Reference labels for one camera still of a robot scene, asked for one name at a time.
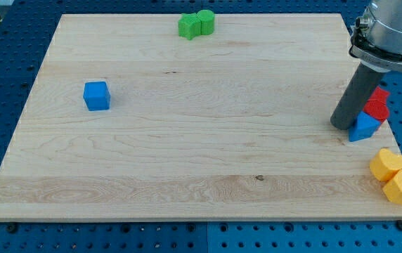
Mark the red cylinder block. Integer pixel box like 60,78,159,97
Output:
363,100,390,123

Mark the blue cube block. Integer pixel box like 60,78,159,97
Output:
83,82,110,111

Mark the green cylinder block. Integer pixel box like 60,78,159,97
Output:
197,9,215,35

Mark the grey cylindrical pointer tool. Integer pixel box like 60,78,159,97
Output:
330,63,385,130

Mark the green star block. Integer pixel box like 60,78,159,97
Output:
178,13,201,40

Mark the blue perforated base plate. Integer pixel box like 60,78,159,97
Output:
0,0,402,252

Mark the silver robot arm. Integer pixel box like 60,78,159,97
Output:
349,0,402,73

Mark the wooden board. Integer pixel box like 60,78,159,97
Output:
0,14,402,222

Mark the yellow heart block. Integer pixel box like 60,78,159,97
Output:
369,148,402,181

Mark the blue triangular block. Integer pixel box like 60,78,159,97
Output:
349,111,381,142

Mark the red star block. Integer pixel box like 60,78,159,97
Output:
368,86,390,105

